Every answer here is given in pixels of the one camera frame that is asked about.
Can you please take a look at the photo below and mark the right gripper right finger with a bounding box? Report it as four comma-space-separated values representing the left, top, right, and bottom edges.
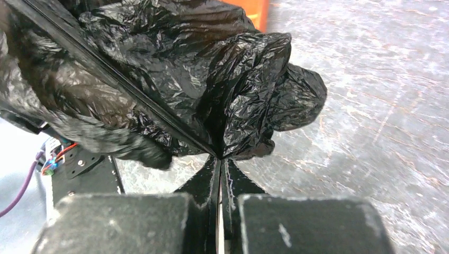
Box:
221, 158, 266, 253

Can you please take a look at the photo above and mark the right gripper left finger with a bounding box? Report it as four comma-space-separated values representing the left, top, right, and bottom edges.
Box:
175, 156, 221, 253

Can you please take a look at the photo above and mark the black trash bag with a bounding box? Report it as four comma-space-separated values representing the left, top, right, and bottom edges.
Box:
1, 1, 327, 170

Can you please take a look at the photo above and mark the orange compartment tray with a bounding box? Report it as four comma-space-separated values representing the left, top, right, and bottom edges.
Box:
222, 0, 270, 32

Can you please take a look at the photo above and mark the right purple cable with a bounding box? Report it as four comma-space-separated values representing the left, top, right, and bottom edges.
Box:
0, 150, 44, 219

